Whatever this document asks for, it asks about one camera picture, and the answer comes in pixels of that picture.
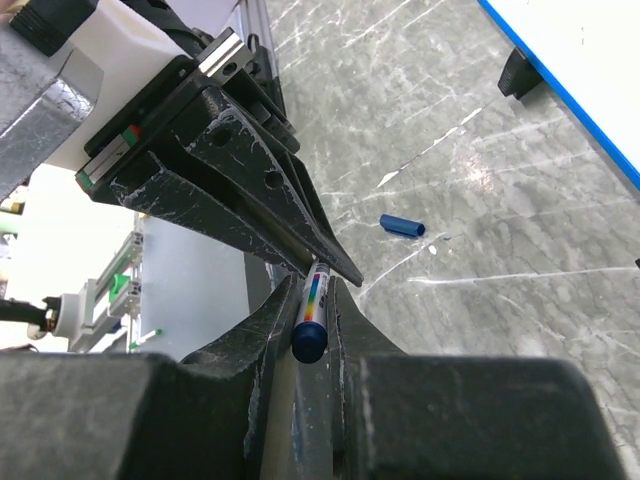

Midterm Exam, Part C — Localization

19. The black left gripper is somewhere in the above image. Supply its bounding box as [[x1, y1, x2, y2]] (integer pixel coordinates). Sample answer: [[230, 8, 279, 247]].
[[75, 28, 363, 286]]

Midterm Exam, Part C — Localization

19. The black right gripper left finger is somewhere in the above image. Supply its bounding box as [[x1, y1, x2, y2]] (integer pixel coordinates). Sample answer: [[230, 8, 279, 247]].
[[1, 276, 300, 479]]

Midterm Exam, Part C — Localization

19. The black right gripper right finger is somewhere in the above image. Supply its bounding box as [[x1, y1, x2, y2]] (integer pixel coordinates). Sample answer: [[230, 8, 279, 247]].
[[327, 278, 626, 479]]

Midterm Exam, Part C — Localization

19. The white whiteboard marker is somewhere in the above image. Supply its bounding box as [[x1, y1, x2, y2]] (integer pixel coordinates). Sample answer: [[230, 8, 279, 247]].
[[291, 260, 330, 364]]

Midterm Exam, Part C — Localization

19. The blue marker cap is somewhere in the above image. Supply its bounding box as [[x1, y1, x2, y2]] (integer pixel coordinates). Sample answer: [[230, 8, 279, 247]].
[[379, 214, 426, 239]]

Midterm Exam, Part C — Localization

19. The blue framed whiteboard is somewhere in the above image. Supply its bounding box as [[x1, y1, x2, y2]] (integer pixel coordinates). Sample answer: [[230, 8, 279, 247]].
[[480, 0, 639, 185]]

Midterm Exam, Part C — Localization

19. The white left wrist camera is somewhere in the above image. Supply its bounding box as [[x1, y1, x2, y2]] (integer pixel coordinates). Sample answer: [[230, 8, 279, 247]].
[[0, 0, 201, 201]]

